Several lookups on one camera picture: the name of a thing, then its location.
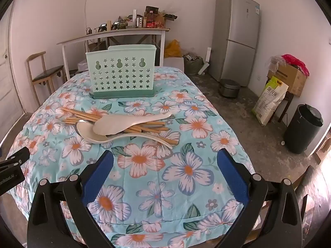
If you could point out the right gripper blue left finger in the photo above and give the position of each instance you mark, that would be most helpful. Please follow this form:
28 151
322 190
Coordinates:
94 176

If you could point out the white box on floor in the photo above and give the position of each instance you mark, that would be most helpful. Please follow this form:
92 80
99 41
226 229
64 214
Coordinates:
175 62

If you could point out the black trash bin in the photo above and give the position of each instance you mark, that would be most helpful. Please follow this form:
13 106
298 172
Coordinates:
302 129

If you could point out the cardboard box with red bag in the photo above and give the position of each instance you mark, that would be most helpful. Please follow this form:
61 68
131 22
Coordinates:
290 70

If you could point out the white side table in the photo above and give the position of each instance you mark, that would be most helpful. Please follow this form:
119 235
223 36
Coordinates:
111 34

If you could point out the steel spoon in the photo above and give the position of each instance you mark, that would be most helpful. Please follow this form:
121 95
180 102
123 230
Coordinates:
83 126

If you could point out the red oil bottle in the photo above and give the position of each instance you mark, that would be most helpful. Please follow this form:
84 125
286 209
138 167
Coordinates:
150 19

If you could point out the white rice paddle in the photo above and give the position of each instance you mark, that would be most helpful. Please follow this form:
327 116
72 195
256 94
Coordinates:
111 129
100 139

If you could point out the green bag on floor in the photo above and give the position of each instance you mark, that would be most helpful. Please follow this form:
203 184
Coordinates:
192 66

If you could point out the yellow plastic bag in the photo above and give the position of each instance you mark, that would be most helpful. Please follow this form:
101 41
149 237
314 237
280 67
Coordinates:
173 50

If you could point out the mint green utensil basket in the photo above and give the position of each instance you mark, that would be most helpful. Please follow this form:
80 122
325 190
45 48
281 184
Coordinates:
122 71

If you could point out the rice bag white green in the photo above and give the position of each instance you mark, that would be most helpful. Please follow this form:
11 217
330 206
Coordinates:
272 95

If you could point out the wooden chair black seat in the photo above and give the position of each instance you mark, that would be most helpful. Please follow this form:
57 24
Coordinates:
44 78

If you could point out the white door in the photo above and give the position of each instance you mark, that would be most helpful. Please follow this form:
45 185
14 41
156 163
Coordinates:
10 107

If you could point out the wooden chopstick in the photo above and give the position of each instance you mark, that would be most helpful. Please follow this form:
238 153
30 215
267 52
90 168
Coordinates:
124 119
135 128
80 113

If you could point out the steel rice cooker pot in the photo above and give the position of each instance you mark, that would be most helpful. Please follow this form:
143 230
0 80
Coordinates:
229 88

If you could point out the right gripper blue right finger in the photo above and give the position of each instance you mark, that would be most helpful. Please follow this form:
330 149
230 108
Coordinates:
236 175

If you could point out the floral blue tablecloth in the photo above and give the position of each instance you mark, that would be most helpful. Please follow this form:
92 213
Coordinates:
154 196

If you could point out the silver refrigerator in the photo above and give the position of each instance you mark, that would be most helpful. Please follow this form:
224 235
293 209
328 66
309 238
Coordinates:
235 39

